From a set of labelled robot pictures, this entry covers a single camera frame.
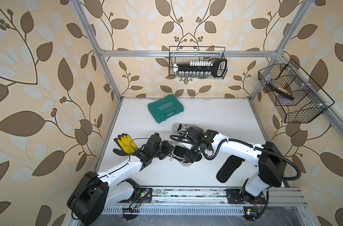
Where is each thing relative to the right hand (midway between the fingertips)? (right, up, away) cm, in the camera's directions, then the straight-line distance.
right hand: (189, 154), depth 82 cm
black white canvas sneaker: (-7, 0, +5) cm, 9 cm away
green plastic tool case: (-19, +26, +26) cm, 42 cm away
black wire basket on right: (+56, +34, -8) cm, 66 cm away
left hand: (-9, +5, 0) cm, 11 cm away
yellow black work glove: (-41, +2, +13) cm, 43 cm away
